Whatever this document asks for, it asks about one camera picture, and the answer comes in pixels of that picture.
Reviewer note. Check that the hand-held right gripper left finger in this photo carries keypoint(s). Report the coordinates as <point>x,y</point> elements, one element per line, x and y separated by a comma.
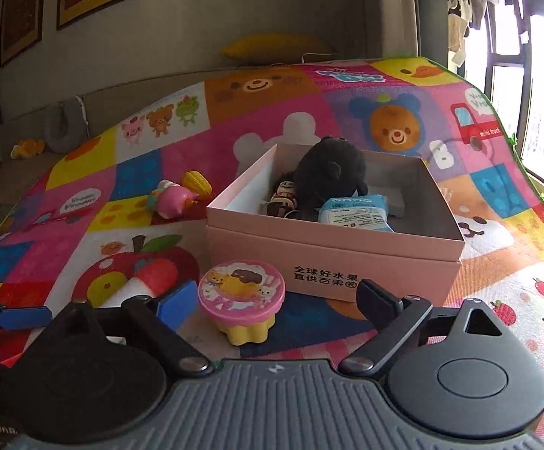
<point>175,307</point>

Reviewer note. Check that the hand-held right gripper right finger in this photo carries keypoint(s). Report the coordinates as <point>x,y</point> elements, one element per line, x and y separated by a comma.
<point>377,304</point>

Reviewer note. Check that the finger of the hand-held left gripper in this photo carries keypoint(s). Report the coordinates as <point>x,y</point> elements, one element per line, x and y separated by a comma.
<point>23,318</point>

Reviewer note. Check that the pink cardboard box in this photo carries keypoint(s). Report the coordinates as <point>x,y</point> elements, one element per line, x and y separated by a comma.
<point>328,258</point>

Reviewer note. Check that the pink and yellow cupcake toy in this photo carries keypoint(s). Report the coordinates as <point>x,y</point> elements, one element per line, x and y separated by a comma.
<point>241,286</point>

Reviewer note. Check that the blue wet wipes packet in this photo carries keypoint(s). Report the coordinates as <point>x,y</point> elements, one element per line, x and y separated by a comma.
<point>351,213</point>

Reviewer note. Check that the yellow toy corn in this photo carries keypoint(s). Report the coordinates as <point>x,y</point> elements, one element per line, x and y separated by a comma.
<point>197,182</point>

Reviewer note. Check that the striped doll figurine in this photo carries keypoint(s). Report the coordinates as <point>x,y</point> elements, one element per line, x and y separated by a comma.
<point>283,197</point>

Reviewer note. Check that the black plush toy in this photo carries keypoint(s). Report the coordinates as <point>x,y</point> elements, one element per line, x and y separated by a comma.
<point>330,168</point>

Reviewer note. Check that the orange plush toy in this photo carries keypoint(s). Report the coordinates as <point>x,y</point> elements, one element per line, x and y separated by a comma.
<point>28,149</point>

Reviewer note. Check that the grey neck pillow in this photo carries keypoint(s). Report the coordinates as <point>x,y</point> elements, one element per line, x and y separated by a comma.
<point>58,126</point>

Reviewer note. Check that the colourful cartoon play mat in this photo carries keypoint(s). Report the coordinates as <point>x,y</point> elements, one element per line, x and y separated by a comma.
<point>262,117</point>

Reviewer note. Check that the yellow pillow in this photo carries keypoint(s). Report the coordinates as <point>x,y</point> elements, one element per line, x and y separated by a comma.
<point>272,47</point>

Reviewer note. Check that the beige curtain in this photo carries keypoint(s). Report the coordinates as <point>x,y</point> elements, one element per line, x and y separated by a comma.
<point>396,9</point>

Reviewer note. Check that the dark curtain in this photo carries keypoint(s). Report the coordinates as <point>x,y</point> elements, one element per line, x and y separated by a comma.
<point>430,9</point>

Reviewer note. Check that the black window frame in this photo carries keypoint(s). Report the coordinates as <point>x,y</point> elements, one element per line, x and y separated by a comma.
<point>487,65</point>

